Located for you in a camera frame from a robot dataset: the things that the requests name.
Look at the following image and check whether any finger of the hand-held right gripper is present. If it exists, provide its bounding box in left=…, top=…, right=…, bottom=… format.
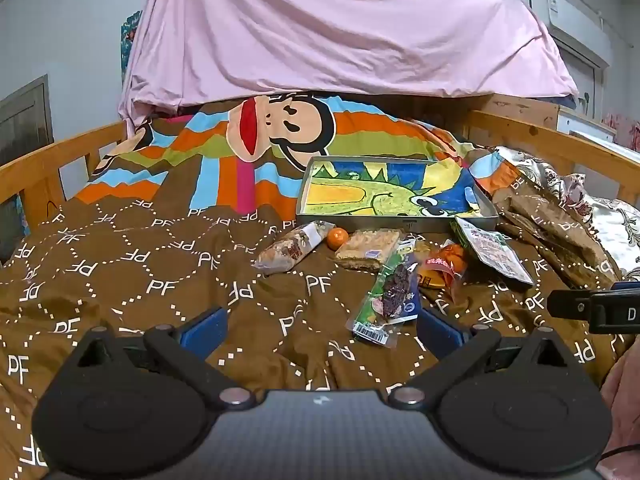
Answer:
left=547, top=288, right=596, bottom=322

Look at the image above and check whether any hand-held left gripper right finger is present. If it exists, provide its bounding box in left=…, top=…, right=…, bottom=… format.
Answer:
left=389, top=306, right=576, bottom=410

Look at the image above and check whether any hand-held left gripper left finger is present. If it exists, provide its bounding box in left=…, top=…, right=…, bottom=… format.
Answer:
left=75, top=306, right=257, bottom=410

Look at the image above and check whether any green dried dark fruit packet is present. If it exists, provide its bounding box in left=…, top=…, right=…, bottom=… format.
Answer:
left=347, top=239, right=422, bottom=349

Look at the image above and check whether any rice crispy cake packet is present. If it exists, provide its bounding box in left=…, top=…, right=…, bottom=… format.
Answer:
left=333, top=228, right=407, bottom=272

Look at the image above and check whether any metal tray with dinosaur print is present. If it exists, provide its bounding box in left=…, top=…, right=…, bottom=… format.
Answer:
left=295, top=156, right=500, bottom=234

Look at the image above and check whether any person's right forearm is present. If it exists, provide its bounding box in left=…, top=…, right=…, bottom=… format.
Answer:
left=599, top=346, right=640, bottom=480

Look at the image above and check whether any orange snack packet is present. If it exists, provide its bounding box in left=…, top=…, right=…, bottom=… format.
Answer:
left=416, top=241, right=469, bottom=303

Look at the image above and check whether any brown monkey printed blanket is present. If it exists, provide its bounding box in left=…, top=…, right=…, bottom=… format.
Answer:
left=0, top=92, right=640, bottom=480

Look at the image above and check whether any green and white snack packet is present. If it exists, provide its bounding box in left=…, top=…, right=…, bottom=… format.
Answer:
left=451, top=216, right=535, bottom=287

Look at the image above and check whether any floral satin quilt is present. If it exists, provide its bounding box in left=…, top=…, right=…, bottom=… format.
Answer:
left=492, top=146, right=640, bottom=282

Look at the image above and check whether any clear nut bar packet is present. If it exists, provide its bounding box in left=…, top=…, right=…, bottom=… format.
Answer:
left=253, top=220, right=337, bottom=275

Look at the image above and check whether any pink floral cloth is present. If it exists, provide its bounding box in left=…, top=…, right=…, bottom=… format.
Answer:
left=601, top=111, right=640, bottom=155

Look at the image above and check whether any white cabinet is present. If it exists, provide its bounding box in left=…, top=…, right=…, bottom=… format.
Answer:
left=556, top=105, right=618, bottom=145

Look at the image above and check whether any raw wooden board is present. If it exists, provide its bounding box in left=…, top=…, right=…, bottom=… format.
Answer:
left=474, top=92, right=560, bottom=132

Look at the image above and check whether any white air conditioner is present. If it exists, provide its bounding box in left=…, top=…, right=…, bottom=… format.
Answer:
left=528, top=0, right=612, bottom=67

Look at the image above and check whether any pink bed sheet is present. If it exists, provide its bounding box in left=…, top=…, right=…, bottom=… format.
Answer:
left=118, top=0, right=581, bottom=137

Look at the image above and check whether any wooden bed frame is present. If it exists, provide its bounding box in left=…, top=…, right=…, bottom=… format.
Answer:
left=0, top=109, right=640, bottom=261

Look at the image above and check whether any grey window frame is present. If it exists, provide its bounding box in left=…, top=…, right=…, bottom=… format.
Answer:
left=0, top=74, right=54, bottom=263

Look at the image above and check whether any wall poster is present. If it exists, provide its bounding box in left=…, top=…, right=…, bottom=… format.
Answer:
left=119, top=9, right=144, bottom=87

